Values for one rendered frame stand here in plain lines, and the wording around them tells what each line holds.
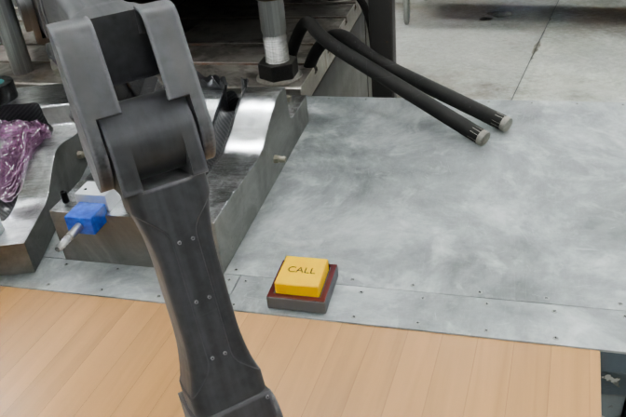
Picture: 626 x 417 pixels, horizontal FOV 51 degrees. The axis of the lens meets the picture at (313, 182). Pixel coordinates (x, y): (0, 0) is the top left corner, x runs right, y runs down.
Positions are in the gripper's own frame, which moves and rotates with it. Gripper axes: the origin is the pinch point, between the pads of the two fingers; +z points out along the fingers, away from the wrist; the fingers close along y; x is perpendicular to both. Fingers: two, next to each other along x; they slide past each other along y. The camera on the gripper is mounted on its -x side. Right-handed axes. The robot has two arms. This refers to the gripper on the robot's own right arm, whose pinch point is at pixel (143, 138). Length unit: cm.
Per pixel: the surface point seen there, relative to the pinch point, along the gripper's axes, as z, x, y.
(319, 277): 12.5, 12.6, -23.8
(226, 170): 17.4, -5.3, -4.8
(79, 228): 7.5, 10.5, 10.0
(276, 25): 44, -59, 4
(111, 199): 9.5, 4.8, 8.0
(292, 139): 34.6, -22.5, -8.5
